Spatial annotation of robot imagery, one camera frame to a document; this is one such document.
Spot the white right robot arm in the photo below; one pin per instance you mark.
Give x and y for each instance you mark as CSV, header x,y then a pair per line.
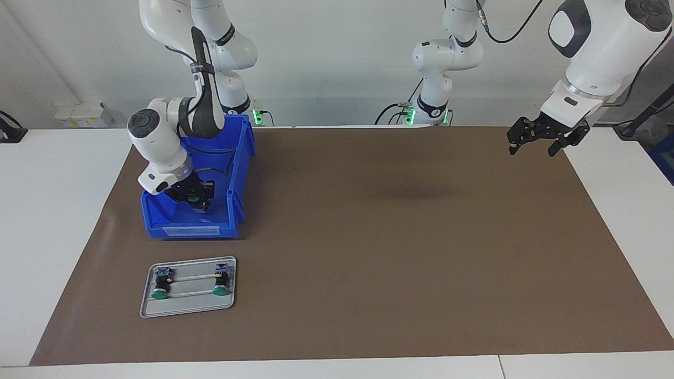
x,y
174,126

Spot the blue plastic storage bin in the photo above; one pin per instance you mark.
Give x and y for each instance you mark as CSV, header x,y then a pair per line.
x,y
231,173

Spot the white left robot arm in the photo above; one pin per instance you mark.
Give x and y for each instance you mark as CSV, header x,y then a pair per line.
x,y
595,52

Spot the blue crate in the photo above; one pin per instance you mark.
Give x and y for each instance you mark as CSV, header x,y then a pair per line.
x,y
664,160

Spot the green push button switch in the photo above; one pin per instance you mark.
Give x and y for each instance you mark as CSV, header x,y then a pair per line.
x,y
195,200
160,284
221,281

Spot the grey metal tray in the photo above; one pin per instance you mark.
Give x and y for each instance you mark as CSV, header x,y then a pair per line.
x,y
184,308

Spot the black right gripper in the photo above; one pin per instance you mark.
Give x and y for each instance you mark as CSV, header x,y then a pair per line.
x,y
183,190

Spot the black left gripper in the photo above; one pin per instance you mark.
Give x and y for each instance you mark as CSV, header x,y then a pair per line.
x,y
553,129

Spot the black stand pole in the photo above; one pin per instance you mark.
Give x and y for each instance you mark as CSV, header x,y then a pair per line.
x,y
647,113

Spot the brown table mat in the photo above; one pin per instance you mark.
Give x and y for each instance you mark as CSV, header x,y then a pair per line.
x,y
395,273

